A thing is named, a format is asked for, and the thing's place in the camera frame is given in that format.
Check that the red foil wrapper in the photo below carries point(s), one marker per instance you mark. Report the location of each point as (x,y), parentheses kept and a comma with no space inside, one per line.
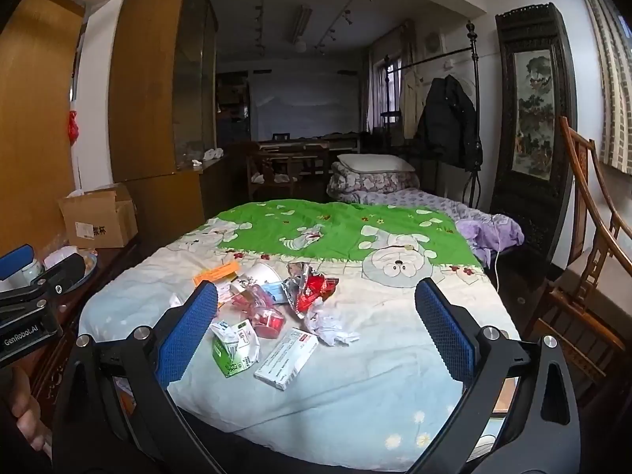
(308,292)

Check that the brown cardboard box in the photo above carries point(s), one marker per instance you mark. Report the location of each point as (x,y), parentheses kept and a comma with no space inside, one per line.
(98,222)

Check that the round wall vent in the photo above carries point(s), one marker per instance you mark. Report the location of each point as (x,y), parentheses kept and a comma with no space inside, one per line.
(432,42)

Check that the red hanging ornament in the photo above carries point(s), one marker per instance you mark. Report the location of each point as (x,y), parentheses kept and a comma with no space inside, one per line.
(73,128)

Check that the window with purple curtain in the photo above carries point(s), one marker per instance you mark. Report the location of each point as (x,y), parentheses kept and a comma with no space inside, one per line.
(387,94)

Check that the white wall board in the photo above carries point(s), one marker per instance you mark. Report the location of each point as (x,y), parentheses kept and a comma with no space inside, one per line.
(306,106)

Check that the blue plate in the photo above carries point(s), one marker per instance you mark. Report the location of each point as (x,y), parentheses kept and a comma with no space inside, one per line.
(90,266)

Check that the black metal coat rack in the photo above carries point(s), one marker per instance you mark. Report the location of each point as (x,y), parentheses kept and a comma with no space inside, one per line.
(475,59)

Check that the small white cup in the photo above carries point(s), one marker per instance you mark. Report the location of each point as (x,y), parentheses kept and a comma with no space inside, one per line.
(29,272)

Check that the person's left hand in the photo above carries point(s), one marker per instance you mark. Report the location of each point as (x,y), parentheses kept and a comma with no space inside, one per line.
(27,419)

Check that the fluorescent ceiling lamp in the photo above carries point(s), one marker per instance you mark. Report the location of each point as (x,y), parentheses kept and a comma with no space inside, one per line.
(300,22)

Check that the wooden tables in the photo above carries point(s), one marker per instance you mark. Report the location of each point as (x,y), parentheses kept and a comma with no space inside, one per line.
(296,158)

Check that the white tissue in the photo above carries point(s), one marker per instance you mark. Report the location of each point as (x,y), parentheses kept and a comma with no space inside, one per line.
(328,328)

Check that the white painted paper cup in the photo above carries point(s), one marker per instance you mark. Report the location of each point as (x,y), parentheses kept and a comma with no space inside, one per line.
(261,274)

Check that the red clear plastic wrapper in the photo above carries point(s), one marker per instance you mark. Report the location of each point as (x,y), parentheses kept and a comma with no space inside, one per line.
(266,318)

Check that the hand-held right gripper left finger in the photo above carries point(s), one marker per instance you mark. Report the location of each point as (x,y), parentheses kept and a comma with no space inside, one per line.
(190,338)

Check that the white medicine box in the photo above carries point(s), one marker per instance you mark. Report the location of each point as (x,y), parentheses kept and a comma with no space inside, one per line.
(286,359)

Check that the black jacket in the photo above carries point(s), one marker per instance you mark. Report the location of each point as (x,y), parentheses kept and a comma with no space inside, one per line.
(447,123)

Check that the small white pink box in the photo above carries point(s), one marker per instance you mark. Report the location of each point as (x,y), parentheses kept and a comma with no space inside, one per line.
(237,287)

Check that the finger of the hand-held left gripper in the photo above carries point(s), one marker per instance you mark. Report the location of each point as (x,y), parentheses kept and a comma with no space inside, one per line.
(59,274)
(17,259)

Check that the orange packet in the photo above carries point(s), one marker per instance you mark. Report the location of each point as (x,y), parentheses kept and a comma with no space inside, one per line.
(215,273)

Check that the carved painted screen panel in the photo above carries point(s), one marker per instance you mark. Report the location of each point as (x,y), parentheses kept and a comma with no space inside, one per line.
(533,108)

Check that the green white cartoon blanket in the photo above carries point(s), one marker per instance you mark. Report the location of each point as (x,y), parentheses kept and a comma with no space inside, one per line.
(345,395)

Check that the green white carton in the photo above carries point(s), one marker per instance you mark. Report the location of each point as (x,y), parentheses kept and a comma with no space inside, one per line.
(229,355)

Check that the blue white pack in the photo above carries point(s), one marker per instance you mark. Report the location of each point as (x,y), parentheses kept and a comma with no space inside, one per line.
(274,292)

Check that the white pillow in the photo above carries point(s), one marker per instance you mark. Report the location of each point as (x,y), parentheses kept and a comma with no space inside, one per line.
(375,163)

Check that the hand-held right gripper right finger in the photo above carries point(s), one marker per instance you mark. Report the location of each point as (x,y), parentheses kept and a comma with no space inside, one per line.
(444,338)

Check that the beige coat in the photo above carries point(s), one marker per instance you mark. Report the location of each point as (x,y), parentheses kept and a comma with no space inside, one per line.
(411,103)

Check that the white snack packet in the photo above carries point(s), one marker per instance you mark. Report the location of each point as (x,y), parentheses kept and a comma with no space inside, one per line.
(57,259)

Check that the wooden door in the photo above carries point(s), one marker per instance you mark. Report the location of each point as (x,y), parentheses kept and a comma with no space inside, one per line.
(34,133)

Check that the folded floral quilt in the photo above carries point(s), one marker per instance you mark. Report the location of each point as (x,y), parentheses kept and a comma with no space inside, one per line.
(370,182)

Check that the wooden armchair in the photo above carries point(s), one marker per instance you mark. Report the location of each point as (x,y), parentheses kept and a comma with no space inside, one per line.
(582,316)

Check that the purple bed sheet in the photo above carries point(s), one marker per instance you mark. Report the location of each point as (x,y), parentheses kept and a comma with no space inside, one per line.
(444,205)

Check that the ceiling track light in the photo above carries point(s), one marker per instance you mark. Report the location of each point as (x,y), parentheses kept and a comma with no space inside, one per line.
(345,15)
(259,10)

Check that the wooden wardrobe with glass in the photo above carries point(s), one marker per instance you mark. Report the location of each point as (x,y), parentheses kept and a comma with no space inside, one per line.
(143,84)

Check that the checked window curtain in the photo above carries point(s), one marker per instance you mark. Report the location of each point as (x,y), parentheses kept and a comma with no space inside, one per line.
(612,84)

